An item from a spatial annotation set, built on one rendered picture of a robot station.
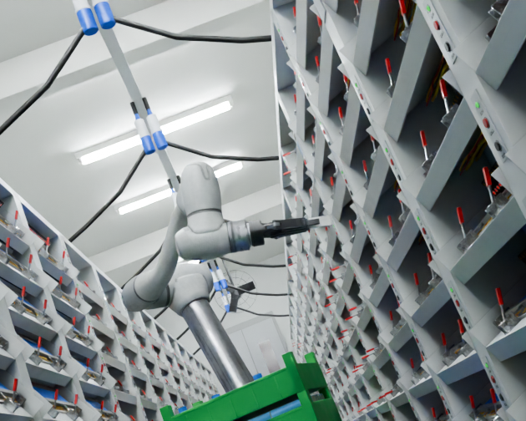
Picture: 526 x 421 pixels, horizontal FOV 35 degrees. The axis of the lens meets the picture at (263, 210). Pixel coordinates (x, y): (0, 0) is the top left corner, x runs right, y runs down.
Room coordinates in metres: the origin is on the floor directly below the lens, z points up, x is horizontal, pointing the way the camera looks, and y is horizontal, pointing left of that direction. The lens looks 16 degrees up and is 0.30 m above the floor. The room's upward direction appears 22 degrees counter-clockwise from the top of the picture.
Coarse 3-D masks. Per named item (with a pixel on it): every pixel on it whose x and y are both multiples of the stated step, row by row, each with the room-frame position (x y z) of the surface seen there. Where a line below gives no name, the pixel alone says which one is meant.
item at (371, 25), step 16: (368, 0) 1.64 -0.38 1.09; (384, 0) 1.73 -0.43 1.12; (368, 16) 1.70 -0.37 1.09; (384, 16) 1.82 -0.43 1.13; (400, 16) 1.91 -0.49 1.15; (368, 32) 1.76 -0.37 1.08; (384, 32) 1.91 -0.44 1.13; (400, 32) 1.93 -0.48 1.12; (352, 48) 1.97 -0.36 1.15; (368, 48) 1.83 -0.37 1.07; (368, 64) 1.91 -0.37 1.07
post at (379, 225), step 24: (288, 24) 2.67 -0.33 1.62; (312, 72) 2.67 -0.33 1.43; (336, 96) 2.67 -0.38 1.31; (336, 120) 2.67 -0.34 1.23; (360, 144) 2.68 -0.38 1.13; (360, 168) 2.67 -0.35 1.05; (384, 216) 2.67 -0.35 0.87; (384, 240) 2.67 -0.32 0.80; (384, 264) 2.72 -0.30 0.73; (408, 264) 2.67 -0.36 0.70; (408, 288) 2.67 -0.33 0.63; (456, 312) 2.68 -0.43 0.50; (432, 336) 2.67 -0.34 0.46; (456, 384) 2.67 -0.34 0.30; (480, 384) 2.68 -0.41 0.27; (456, 408) 2.67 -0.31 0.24
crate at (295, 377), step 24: (288, 360) 1.68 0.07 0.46; (312, 360) 1.85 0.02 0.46; (264, 384) 1.69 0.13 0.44; (288, 384) 1.68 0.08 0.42; (312, 384) 1.74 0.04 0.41; (168, 408) 1.73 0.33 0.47; (192, 408) 1.72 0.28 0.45; (216, 408) 1.71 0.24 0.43; (240, 408) 1.70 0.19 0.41; (264, 408) 1.74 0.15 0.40
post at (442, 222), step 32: (352, 0) 1.98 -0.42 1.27; (352, 32) 1.97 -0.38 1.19; (352, 64) 1.97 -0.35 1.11; (384, 64) 1.98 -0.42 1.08; (384, 96) 1.97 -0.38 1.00; (448, 96) 1.98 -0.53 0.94; (416, 128) 1.98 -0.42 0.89; (416, 160) 1.97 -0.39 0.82; (480, 160) 1.98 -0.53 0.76; (448, 192) 1.98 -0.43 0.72; (480, 192) 1.98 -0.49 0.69; (448, 224) 1.97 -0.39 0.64; (512, 256) 1.98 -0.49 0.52; (448, 288) 2.05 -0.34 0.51; (480, 288) 1.97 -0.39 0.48; (480, 352) 2.03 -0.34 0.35; (512, 384) 1.97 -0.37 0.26
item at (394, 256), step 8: (400, 192) 2.06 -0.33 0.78; (408, 216) 2.12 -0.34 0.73; (408, 224) 2.17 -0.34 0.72; (416, 224) 2.13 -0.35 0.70; (400, 232) 2.29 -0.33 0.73; (408, 232) 2.23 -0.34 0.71; (416, 232) 2.18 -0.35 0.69; (400, 240) 2.35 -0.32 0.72; (408, 240) 2.29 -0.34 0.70; (424, 240) 2.63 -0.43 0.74; (384, 248) 2.67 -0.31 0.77; (392, 248) 2.48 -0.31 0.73; (400, 248) 2.42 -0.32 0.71; (408, 248) 2.35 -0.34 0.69; (384, 256) 2.67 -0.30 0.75; (392, 256) 2.56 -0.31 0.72; (400, 256) 2.49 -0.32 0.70; (392, 264) 2.63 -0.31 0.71; (400, 264) 2.56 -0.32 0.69
